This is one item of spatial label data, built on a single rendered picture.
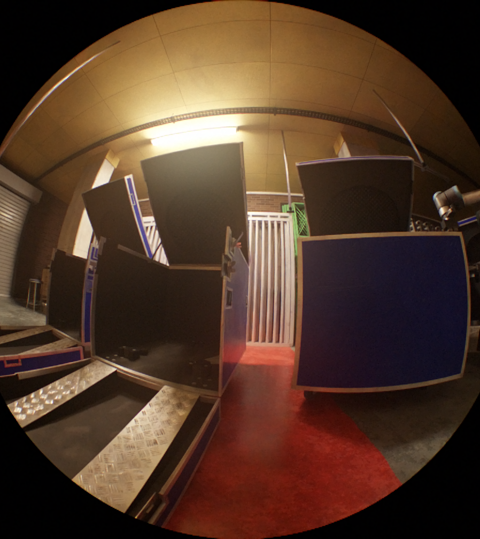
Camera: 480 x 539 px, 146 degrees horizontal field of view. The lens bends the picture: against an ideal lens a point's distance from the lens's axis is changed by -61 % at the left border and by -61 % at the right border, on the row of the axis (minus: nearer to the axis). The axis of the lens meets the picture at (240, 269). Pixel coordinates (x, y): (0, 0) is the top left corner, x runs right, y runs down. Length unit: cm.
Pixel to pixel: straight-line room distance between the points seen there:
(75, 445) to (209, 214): 179
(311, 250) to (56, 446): 141
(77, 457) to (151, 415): 37
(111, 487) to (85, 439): 28
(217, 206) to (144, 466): 170
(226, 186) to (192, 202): 36
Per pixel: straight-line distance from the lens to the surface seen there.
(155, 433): 77
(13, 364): 144
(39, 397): 109
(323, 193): 169
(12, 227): 634
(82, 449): 86
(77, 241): 346
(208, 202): 167
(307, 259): 97
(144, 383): 108
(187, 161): 161
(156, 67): 296
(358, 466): 86
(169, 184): 172
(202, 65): 281
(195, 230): 183
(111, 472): 71
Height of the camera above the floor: 61
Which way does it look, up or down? 10 degrees up
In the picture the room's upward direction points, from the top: 3 degrees clockwise
